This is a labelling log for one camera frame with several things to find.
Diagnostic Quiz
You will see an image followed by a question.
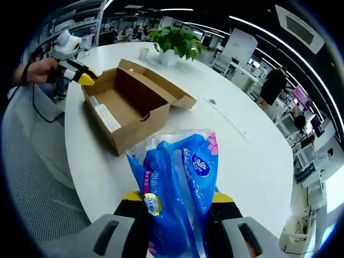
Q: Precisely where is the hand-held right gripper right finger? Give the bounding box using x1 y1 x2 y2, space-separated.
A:
206 192 280 258

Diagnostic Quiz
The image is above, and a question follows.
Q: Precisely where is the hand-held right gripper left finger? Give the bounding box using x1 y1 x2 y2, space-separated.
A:
92 190 154 258

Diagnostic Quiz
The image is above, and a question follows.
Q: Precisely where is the brown cardboard shoe box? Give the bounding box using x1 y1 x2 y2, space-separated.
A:
81 59 197 156

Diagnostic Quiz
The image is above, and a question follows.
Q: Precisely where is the blue soft tissue pack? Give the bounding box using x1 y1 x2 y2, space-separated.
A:
125 128 220 258

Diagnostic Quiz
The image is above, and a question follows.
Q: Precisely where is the person's left hand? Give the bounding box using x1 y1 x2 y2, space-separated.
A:
26 57 65 84

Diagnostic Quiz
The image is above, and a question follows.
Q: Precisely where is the grey metal shelf rack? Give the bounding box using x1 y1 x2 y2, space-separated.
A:
52 0 105 45

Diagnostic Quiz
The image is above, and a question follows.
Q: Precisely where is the black wristband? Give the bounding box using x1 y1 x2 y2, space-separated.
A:
21 63 31 83

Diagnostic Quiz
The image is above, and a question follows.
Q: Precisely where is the green plant in white pot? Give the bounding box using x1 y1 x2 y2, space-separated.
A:
147 26 204 67

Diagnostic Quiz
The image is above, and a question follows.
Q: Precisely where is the grey mesh office chair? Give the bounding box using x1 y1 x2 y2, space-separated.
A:
1 85 92 244

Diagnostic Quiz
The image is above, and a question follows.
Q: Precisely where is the white office chair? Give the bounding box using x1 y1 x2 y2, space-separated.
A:
294 144 318 169

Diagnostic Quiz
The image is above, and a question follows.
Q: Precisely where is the white office desk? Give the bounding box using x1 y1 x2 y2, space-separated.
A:
231 66 259 92

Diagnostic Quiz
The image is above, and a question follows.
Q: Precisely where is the purple display screen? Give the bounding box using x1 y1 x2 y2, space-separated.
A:
292 85 312 107

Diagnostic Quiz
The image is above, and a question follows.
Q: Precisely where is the linear ceiling light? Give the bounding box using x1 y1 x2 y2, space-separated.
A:
228 15 341 140

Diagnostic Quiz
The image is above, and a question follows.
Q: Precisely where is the ceiling air conditioner vent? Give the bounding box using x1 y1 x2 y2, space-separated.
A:
275 4 325 54

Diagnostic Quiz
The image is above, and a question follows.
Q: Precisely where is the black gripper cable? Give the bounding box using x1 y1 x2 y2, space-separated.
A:
32 82 66 124

